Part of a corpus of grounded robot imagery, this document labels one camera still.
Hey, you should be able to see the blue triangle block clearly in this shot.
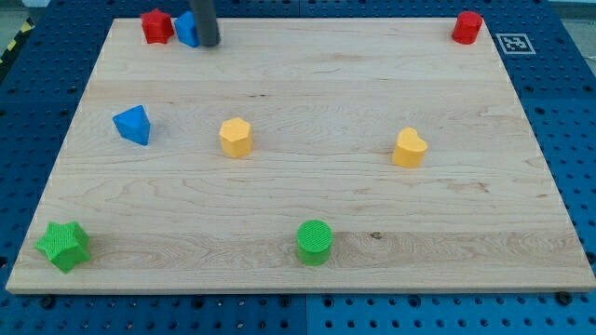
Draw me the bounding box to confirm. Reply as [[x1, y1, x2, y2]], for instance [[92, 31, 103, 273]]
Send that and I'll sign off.
[[113, 105, 151, 145]]

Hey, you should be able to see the yellow hexagon block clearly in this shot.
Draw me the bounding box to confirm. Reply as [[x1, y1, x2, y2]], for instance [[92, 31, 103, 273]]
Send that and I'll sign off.
[[219, 117, 253, 158]]

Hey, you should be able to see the blue cube block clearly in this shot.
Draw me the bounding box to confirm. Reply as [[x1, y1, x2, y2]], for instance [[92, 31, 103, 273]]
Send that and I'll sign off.
[[174, 11, 200, 47]]

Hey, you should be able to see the green cylinder block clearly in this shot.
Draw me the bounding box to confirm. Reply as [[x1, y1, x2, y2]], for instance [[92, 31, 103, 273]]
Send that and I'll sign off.
[[296, 220, 333, 266]]

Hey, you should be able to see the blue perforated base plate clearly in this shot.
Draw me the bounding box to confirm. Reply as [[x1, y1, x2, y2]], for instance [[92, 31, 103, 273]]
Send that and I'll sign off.
[[1, 0, 595, 334]]

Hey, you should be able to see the white fiducial marker tag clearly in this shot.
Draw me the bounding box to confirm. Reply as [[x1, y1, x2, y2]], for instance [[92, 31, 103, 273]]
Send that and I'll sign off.
[[496, 33, 535, 55]]

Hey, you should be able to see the red cylinder block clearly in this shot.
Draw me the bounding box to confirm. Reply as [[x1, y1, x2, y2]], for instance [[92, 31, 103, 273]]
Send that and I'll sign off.
[[452, 11, 483, 45]]

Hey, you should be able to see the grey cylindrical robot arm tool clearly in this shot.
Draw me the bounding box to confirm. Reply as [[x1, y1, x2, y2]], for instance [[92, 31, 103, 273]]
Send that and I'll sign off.
[[188, 0, 221, 47]]

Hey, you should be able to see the green star block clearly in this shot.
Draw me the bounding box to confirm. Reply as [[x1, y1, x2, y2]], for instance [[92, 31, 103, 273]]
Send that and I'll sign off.
[[34, 221, 91, 274]]

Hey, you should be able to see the wooden board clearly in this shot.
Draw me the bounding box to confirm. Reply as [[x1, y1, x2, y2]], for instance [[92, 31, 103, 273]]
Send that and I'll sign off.
[[7, 18, 595, 295]]

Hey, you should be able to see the yellow heart block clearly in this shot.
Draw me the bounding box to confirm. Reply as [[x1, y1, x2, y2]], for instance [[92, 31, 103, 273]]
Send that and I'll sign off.
[[392, 127, 428, 168]]

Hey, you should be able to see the red star block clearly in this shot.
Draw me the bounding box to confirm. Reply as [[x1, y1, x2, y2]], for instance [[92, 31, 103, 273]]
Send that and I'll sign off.
[[140, 8, 174, 44]]

